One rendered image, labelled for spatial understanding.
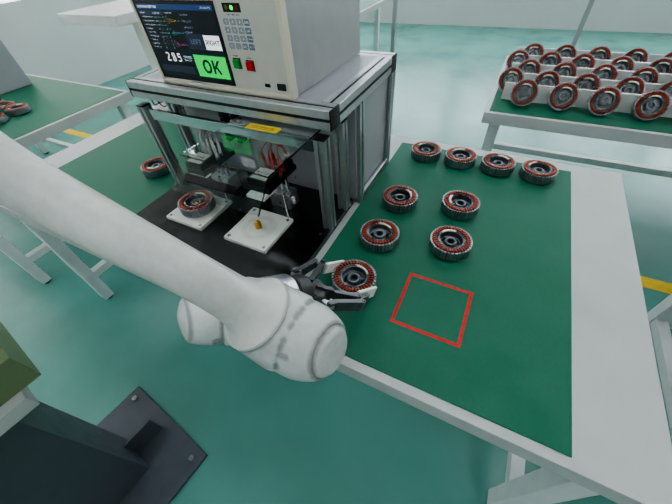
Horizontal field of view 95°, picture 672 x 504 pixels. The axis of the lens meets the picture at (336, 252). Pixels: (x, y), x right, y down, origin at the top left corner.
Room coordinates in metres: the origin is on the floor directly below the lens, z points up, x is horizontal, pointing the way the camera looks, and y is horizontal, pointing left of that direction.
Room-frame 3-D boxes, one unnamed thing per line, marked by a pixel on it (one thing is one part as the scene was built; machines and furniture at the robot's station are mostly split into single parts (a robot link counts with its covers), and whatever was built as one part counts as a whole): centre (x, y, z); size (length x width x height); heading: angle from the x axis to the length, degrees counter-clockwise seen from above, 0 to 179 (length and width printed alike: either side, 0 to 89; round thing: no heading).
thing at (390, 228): (0.64, -0.13, 0.77); 0.11 x 0.11 x 0.04
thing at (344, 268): (0.48, -0.04, 0.77); 0.11 x 0.11 x 0.04
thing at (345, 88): (1.04, 0.17, 1.09); 0.68 x 0.44 x 0.05; 60
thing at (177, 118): (0.85, 0.28, 1.03); 0.62 x 0.01 x 0.03; 60
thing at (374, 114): (0.95, -0.15, 0.91); 0.28 x 0.03 x 0.32; 150
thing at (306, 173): (0.98, 0.20, 0.92); 0.66 x 0.01 x 0.30; 60
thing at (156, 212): (0.78, 0.32, 0.76); 0.64 x 0.47 x 0.02; 60
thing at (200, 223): (0.83, 0.43, 0.78); 0.15 x 0.15 x 0.01; 60
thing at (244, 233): (0.70, 0.22, 0.78); 0.15 x 0.15 x 0.01; 60
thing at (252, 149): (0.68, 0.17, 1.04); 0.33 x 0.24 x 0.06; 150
